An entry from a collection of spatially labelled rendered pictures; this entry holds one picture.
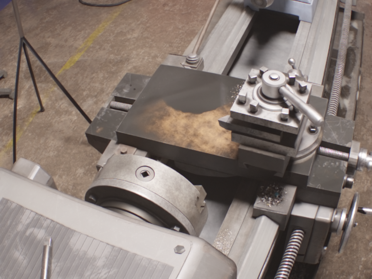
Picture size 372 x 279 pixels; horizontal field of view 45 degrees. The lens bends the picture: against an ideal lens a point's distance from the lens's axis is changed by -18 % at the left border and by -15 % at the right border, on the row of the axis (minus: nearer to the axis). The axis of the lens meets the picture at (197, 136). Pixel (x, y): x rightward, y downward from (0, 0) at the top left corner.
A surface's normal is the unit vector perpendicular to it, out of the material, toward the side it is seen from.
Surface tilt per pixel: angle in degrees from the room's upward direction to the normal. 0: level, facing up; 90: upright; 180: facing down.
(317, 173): 0
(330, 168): 0
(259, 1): 90
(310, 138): 0
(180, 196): 44
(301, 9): 90
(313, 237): 90
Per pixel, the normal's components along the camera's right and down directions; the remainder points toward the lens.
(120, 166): -0.31, -0.73
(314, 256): -0.36, 0.69
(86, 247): -0.07, -0.70
